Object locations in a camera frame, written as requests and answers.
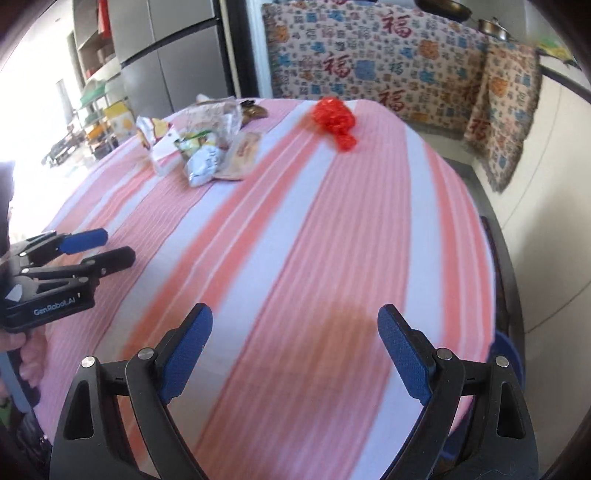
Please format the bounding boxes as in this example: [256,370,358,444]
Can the cream base cabinets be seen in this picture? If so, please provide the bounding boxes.
[480,69,591,333]

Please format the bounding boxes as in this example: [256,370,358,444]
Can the dark wall cabinet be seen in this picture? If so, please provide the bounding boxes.
[71,0,121,88]

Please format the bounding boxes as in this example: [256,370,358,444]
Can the small printed cloth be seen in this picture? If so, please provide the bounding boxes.
[464,41,542,193]

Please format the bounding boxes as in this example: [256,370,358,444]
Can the grey refrigerator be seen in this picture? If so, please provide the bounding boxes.
[108,0,232,109]

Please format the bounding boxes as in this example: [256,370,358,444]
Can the striped pink tablecloth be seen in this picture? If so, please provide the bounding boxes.
[34,97,497,480]

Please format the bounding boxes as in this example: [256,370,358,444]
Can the red plastic bag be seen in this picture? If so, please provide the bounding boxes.
[311,97,358,152]

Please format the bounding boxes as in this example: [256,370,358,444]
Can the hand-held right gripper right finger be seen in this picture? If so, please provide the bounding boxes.
[377,303,541,480]

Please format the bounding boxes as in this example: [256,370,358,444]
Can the black wok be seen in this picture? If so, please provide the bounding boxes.
[413,0,474,21]

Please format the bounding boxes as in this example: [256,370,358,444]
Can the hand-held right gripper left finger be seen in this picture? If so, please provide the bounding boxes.
[48,302,214,480]

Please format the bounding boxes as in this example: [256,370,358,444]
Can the white paper piece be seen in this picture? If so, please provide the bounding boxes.
[151,129,185,176]

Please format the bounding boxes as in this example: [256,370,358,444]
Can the white yellow packet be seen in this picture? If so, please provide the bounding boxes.
[135,115,169,151]

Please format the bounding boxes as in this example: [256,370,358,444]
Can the beige flat packet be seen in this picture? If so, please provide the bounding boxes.
[215,131,262,181]

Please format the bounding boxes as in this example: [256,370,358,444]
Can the rack with basins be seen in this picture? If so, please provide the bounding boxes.
[69,78,130,153]

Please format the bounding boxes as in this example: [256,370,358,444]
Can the dark countertop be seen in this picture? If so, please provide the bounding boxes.
[538,65,591,102]

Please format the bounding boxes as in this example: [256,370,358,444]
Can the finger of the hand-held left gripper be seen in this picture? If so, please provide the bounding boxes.
[25,246,137,281]
[14,227,110,267]

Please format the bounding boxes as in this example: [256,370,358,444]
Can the large printed cloth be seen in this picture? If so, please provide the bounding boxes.
[261,2,490,139]

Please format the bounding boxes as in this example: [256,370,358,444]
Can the green yellow packet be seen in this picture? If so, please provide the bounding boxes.
[173,130,215,155]

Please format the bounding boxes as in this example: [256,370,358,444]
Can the yellow cardboard box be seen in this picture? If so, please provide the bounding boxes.
[104,104,139,144]

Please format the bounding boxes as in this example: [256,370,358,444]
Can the steel pot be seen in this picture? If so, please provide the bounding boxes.
[478,16,513,42]

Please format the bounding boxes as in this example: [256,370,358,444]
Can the silver snack wrapper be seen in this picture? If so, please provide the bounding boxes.
[184,145,225,188]

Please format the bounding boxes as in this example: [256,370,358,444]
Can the green yellow container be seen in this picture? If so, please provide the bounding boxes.
[538,39,578,63]

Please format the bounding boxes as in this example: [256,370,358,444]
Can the person's left hand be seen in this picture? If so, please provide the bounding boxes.
[0,329,49,393]

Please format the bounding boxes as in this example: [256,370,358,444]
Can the white patterned snack bag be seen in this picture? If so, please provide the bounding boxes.
[182,95,243,139]

